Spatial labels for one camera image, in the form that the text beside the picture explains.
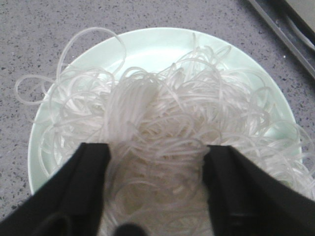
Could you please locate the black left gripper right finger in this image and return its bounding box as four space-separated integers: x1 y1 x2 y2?
202 146 315 236

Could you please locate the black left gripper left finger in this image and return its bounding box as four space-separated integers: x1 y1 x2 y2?
0 143 110 236

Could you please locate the translucent white vermicelli bundle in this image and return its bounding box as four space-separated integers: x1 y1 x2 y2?
15 34 315 236

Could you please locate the pale green round plate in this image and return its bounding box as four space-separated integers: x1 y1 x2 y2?
28 28 296 194

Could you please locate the black silver kitchen scale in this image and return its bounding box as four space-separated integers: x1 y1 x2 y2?
249 0 315 77

